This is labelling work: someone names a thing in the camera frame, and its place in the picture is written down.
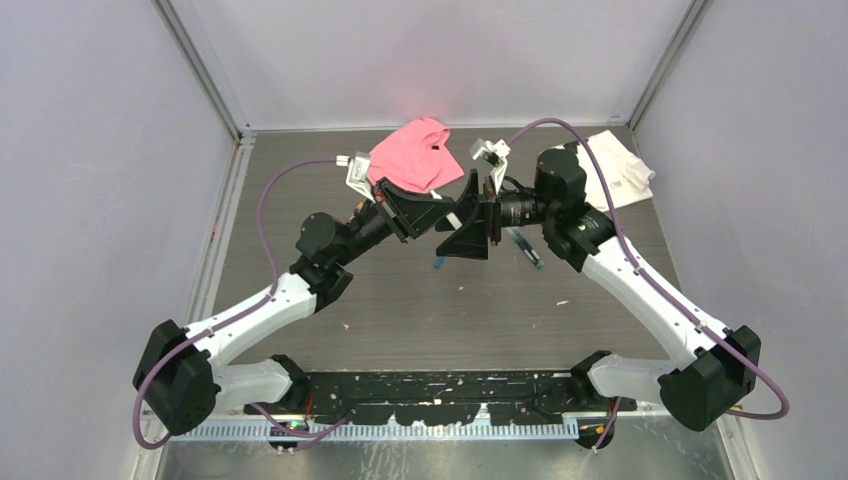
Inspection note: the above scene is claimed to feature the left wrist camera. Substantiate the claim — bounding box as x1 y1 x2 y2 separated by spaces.
335 152 374 202

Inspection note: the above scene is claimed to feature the white cloth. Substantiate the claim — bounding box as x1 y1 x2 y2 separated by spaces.
558 130 655 212

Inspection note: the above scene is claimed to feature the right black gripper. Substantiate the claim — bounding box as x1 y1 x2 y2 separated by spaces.
435 168 557 259

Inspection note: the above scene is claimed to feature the black pen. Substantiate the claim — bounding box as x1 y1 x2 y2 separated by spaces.
508 227 533 258

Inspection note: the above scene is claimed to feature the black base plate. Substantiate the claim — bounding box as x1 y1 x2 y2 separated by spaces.
275 370 614 426

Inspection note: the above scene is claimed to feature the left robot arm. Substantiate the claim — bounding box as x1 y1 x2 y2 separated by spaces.
133 180 456 435

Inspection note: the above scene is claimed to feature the white blue marker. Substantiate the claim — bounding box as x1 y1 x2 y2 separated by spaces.
430 190 462 232

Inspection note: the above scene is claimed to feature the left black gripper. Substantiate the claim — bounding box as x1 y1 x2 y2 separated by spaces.
334 178 456 267

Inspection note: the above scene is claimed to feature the pink cloth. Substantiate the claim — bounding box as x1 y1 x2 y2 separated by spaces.
367 118 464 193

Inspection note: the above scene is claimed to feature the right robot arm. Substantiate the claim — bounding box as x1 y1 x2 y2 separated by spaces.
436 141 761 431

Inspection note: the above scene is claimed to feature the green gel pen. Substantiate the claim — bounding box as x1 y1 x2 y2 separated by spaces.
513 229 544 270

